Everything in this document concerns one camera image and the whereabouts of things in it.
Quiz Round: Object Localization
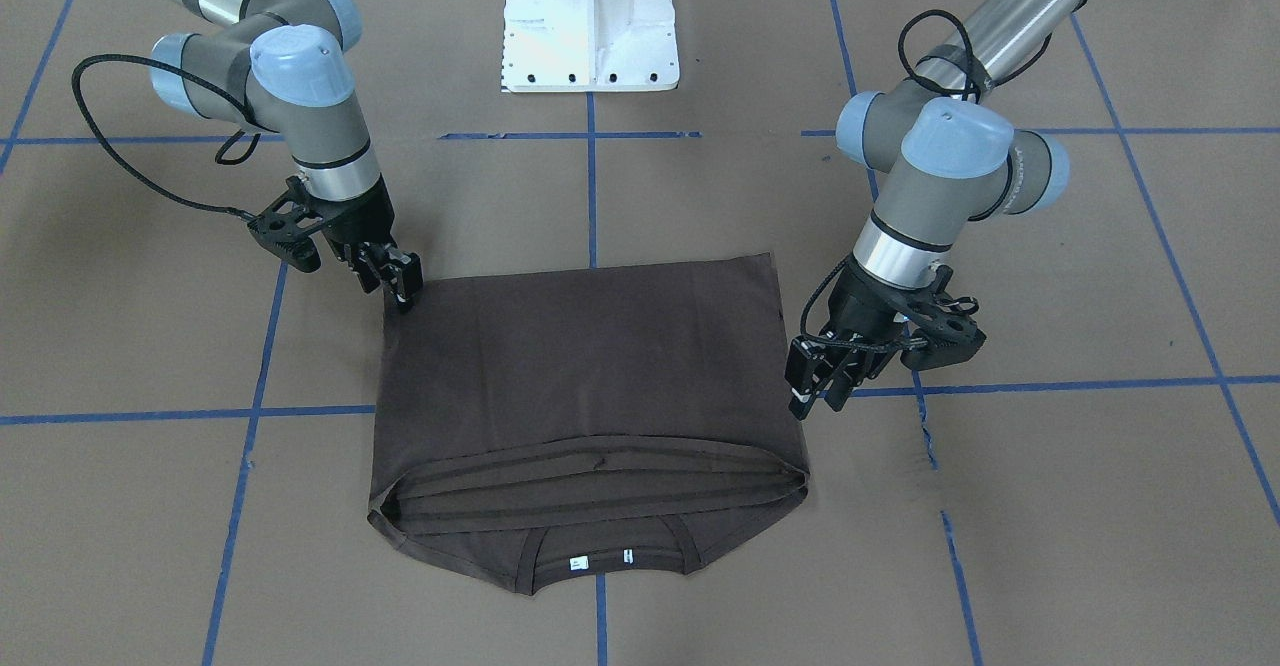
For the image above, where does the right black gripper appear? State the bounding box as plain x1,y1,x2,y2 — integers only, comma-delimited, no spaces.
248,177,422,313

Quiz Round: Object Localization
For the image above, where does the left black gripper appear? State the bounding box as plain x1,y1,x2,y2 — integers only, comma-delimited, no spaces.
785,256,987,421

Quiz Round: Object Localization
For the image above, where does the brown t-shirt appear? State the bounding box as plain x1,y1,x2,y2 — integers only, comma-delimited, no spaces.
367,254,810,596

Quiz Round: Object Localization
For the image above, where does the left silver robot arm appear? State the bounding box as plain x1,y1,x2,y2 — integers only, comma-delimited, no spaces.
785,0,1089,419

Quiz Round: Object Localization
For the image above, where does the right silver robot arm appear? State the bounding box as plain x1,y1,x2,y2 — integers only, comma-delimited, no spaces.
143,0,422,311

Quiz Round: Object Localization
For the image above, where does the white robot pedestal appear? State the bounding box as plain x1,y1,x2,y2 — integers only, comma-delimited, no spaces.
500,0,681,93

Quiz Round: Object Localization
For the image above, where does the black braided cable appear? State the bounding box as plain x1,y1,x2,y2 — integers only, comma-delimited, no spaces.
72,54,266,222

